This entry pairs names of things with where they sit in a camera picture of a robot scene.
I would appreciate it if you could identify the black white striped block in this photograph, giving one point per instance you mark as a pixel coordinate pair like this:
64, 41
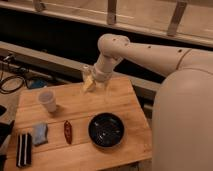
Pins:
24, 150

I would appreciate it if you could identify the black ceramic bowl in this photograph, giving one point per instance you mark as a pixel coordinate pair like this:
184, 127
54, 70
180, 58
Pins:
106, 130

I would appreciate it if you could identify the clear small bottle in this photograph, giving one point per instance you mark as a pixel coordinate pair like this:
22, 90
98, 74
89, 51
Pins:
86, 71

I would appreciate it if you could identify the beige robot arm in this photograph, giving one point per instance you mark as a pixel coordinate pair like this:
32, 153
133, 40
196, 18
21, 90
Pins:
182, 123

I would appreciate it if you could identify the blue object behind table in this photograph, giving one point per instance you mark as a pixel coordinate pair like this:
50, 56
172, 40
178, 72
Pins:
37, 83

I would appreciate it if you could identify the red chili pepper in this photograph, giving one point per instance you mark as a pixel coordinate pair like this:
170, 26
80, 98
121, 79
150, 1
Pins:
68, 132

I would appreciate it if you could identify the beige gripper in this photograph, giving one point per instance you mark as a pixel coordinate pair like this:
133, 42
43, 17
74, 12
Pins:
99, 76

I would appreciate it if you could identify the wooden table board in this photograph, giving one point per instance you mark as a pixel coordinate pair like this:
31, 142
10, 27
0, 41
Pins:
79, 108

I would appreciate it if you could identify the black object at left edge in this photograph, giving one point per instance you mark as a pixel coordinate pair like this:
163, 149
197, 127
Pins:
6, 128

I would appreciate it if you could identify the blue grey cloth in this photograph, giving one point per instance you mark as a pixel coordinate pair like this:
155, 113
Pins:
40, 134

